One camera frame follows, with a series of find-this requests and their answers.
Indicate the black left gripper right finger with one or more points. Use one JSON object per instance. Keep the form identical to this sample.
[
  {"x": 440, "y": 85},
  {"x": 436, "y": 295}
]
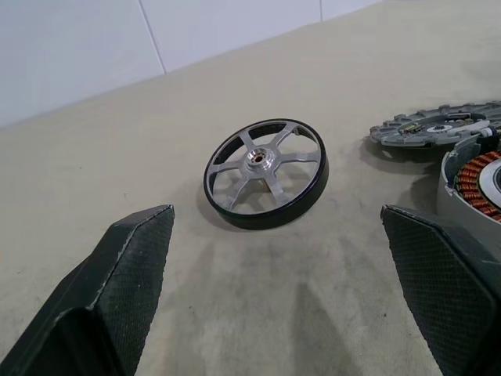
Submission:
[{"x": 442, "y": 282}]

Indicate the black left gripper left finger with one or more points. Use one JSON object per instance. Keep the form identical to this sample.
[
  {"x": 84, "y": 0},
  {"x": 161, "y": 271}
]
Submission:
[{"x": 117, "y": 282}]

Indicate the grey toothed motor lid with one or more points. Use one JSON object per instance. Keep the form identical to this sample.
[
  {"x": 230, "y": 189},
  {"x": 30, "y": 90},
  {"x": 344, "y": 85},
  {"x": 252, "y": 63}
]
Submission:
[{"x": 426, "y": 137}]

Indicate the spoked rotor with black rim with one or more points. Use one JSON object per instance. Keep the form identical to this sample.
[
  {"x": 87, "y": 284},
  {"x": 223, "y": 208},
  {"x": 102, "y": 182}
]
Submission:
[{"x": 260, "y": 160}]

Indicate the grey motor housing copper coils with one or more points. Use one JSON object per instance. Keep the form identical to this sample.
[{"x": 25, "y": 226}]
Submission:
[{"x": 450, "y": 184}]

